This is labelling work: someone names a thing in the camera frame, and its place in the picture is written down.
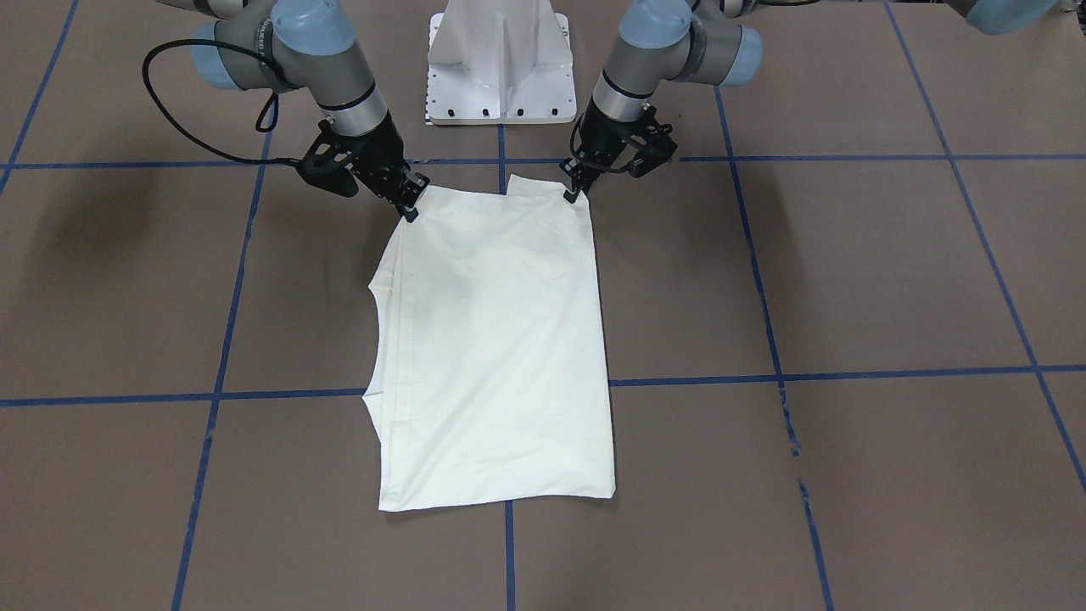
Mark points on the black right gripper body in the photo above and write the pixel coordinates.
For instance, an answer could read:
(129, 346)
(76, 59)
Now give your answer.
(379, 151)

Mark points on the left robot arm grey silver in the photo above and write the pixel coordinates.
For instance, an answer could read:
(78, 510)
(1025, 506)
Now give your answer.
(692, 41)

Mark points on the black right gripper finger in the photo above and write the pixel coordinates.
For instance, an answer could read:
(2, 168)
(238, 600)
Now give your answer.
(406, 206)
(414, 184)

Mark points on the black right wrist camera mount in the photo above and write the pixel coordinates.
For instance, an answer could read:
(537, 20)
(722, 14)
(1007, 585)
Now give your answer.
(326, 164)

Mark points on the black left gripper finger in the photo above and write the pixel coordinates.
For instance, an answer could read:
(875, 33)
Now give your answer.
(585, 176)
(573, 179)

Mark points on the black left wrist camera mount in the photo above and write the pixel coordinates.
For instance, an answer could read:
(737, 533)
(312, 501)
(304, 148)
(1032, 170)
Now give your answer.
(652, 141)

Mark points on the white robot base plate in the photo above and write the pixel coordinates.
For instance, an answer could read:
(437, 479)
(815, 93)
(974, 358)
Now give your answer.
(499, 62)

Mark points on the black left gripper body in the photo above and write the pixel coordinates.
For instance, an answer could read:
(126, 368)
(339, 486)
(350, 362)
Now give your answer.
(601, 131)

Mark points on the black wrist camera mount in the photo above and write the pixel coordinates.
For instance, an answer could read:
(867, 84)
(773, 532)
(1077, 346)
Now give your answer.
(652, 141)
(326, 164)

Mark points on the right robot arm grey silver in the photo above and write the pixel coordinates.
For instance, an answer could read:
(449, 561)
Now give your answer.
(287, 46)

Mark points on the white long-sleeve cat shirt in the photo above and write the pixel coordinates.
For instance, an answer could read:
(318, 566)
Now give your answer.
(490, 381)

